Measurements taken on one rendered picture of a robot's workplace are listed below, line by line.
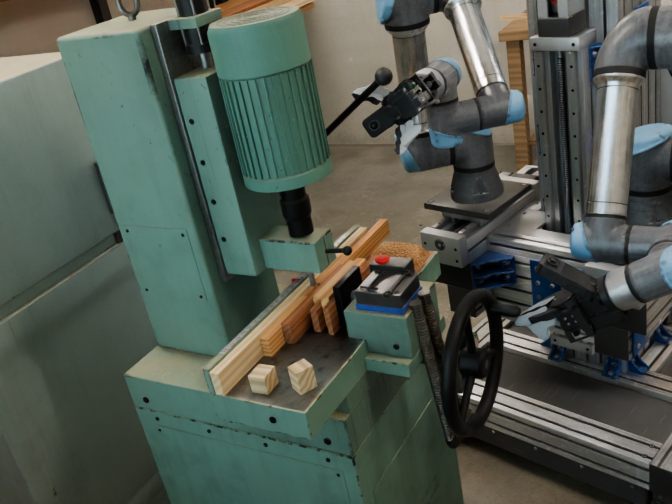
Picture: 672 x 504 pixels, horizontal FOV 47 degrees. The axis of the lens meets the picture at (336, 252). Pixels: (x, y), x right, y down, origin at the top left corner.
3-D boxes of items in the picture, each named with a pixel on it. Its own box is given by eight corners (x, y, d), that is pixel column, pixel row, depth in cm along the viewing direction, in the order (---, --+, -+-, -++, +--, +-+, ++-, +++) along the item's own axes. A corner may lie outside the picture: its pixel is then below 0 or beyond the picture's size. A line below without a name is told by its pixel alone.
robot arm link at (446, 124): (482, 142, 175) (477, 95, 170) (434, 152, 175) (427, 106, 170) (473, 133, 182) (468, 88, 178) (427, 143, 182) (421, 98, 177)
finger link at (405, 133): (414, 142, 148) (413, 107, 153) (394, 157, 152) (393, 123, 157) (426, 149, 150) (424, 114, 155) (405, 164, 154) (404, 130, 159)
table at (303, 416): (359, 453, 128) (353, 424, 126) (216, 420, 144) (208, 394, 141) (481, 276, 174) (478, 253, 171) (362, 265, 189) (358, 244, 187)
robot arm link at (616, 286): (620, 276, 134) (630, 255, 140) (597, 285, 137) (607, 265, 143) (643, 311, 134) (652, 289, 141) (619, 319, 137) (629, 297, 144)
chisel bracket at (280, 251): (322, 281, 155) (314, 243, 151) (265, 275, 162) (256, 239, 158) (340, 263, 160) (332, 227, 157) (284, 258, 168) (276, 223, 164)
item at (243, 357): (224, 396, 140) (217, 374, 138) (215, 394, 141) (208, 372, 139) (370, 245, 185) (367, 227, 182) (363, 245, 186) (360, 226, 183)
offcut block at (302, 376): (317, 386, 137) (312, 365, 135) (301, 395, 136) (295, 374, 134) (308, 379, 140) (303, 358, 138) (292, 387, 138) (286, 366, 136)
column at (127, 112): (231, 362, 168) (134, 30, 137) (155, 348, 180) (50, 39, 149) (284, 309, 185) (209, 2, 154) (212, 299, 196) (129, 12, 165)
